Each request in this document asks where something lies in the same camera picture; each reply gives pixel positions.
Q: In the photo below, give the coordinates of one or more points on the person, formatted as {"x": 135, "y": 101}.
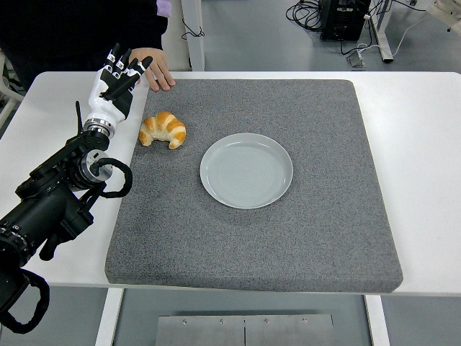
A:
{"x": 72, "y": 29}

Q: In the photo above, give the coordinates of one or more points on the small grey floor pedal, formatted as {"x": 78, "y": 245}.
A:
{"x": 356, "y": 60}

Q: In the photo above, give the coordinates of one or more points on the person's hand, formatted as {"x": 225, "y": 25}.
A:
{"x": 160, "y": 72}

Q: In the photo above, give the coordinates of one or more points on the grey metal plate with screws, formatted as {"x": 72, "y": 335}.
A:
{"x": 216, "y": 331}

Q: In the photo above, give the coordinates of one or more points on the beige cloth object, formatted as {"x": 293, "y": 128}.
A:
{"x": 446, "y": 11}

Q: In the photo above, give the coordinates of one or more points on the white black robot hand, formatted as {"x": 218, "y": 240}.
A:
{"x": 99, "y": 90}

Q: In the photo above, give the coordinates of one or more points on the white cabinet panel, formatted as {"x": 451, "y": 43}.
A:
{"x": 176, "y": 54}

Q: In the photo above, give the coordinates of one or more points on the pale grey round plate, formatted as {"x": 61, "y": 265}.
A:
{"x": 246, "y": 171}

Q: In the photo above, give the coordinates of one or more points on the white desk leg with foot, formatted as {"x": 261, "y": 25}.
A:
{"x": 382, "y": 32}

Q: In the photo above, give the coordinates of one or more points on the white square post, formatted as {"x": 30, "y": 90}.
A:
{"x": 196, "y": 50}

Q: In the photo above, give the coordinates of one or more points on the grey felt mat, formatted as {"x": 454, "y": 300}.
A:
{"x": 252, "y": 245}

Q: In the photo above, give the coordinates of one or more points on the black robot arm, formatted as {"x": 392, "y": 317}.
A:
{"x": 39, "y": 212}

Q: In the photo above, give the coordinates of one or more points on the golden croissant bread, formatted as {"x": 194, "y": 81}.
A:
{"x": 169, "y": 126}

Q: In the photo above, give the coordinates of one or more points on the black computer case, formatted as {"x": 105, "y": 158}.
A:
{"x": 342, "y": 21}

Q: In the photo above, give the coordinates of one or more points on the white table leg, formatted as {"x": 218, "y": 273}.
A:
{"x": 106, "y": 320}
{"x": 376, "y": 324}

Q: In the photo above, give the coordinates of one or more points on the white chair frame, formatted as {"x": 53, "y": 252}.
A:
{"x": 6, "y": 84}

